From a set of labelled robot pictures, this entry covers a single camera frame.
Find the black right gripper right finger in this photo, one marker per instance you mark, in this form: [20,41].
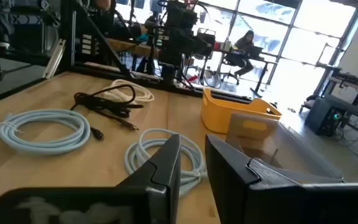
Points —
[259,202]

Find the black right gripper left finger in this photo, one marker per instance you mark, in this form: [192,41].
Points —
[154,199]

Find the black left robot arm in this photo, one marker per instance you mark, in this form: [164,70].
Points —
[179,37]

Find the clear plastic bin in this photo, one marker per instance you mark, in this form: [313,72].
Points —
[306,155]

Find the yellow plastic bin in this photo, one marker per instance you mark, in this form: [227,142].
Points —
[219,115]

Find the black computer tower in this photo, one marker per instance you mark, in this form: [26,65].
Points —
[322,118]

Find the dark bench table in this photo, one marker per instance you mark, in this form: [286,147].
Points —
[353,109]

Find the black-legged office desk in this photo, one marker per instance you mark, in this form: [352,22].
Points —
[259,60]

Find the person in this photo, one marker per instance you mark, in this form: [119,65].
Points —
[113,26]
[244,42]

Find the black office chair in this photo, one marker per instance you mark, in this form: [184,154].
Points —
[207,40]

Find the white aluminium strip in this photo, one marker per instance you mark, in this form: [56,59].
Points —
[54,59]

